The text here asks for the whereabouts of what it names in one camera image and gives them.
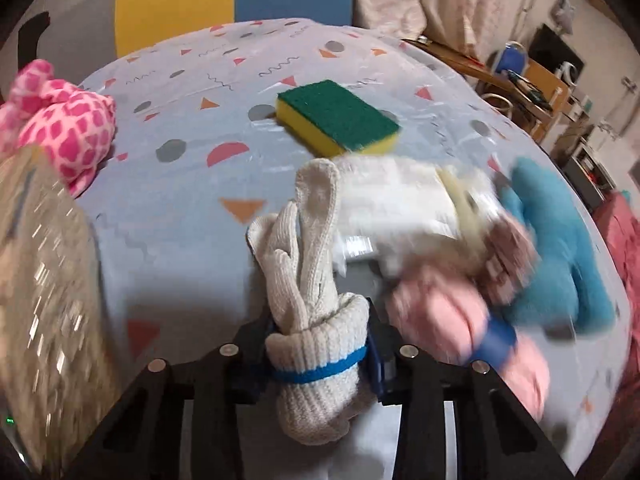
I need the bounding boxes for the pink spotted cloth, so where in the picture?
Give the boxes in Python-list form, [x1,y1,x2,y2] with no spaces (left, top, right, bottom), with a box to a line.
[0,59,117,197]

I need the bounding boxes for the patterned curtain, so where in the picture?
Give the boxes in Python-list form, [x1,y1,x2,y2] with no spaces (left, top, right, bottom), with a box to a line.
[350,0,546,56]

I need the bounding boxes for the blue plush toy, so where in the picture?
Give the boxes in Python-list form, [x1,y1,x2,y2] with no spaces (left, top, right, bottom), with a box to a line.
[500,157,617,336]

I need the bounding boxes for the patterned light blue tablecloth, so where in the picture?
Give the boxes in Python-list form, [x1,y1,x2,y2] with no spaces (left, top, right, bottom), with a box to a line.
[75,18,631,480]

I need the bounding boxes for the white packet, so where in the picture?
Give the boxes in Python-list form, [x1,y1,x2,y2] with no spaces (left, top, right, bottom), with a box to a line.
[330,155,501,278]

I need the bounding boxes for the blue bucket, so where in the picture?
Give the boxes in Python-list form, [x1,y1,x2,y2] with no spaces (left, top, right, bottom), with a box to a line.
[497,40,528,73]

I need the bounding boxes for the black monitor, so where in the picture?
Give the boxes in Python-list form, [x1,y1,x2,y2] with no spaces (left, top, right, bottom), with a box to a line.
[529,25,585,78]

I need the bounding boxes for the red cloth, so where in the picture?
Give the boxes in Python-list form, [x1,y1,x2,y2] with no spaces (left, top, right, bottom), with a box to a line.
[595,190,640,286]

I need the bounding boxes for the white knit glove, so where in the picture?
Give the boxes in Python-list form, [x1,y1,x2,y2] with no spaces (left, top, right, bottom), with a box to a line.
[246,158,371,446]

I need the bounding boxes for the wooden desk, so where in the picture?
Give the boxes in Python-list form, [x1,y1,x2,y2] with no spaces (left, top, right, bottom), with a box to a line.
[405,37,581,141]

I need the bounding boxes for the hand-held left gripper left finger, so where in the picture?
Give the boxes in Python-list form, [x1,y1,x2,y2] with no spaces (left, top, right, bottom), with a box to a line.
[65,305,273,480]

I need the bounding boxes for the green yellow sponge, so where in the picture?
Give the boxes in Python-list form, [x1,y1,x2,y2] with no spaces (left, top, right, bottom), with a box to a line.
[276,80,402,157]

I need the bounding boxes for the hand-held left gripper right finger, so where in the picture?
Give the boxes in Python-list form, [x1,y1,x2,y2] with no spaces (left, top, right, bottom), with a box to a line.
[365,297,576,480]

